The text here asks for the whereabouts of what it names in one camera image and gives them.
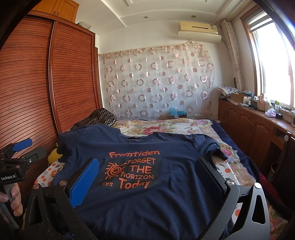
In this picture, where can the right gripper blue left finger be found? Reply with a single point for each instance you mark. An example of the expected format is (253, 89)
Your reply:
(51, 211)

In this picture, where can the brown slatted wooden wardrobe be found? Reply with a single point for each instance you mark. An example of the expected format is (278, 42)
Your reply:
(49, 75)

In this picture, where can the floral bed blanket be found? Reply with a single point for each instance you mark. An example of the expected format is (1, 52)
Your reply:
(231, 168)

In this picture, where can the floral window drape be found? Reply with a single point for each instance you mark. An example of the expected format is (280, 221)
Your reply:
(231, 41)

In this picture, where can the navy blue bed sheet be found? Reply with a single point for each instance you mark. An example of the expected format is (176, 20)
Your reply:
(246, 161)

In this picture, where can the person's left hand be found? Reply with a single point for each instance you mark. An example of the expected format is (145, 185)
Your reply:
(16, 204)

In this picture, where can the cardboard box on cabinet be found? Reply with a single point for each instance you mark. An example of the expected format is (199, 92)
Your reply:
(240, 98)

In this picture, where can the folded patterned fabric stack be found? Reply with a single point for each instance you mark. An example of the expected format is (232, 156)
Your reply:
(227, 90)

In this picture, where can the navy blue printed t-shirt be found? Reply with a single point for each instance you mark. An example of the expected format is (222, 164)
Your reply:
(148, 187)

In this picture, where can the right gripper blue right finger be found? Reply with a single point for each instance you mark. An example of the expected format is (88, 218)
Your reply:
(242, 212)

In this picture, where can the dark circle patterned folded cloth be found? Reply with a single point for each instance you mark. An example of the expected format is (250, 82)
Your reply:
(98, 116)

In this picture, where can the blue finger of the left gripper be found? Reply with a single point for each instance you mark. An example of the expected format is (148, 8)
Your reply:
(34, 155)
(8, 151)

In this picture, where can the orange fruit print cloth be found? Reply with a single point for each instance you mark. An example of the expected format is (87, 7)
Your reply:
(46, 177)

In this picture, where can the pink bottle on sill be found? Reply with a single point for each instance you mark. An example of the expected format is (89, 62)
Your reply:
(261, 102)

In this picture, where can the yellow plush toy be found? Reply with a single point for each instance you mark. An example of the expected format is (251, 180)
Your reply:
(54, 155)

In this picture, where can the pink circle sheer curtain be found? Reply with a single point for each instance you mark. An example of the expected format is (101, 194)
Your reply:
(146, 83)

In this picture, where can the window with wooden frame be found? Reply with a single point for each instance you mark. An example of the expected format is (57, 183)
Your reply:
(273, 57)

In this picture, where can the teal box at headboard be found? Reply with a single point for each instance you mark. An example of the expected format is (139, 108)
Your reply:
(176, 114)

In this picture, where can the long wooden side cabinet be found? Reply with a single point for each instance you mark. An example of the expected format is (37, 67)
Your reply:
(257, 136)

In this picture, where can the crumpled plastic bag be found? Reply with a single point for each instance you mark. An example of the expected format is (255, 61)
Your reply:
(271, 113)

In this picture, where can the white wall air conditioner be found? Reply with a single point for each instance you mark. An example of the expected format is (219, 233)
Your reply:
(202, 32)

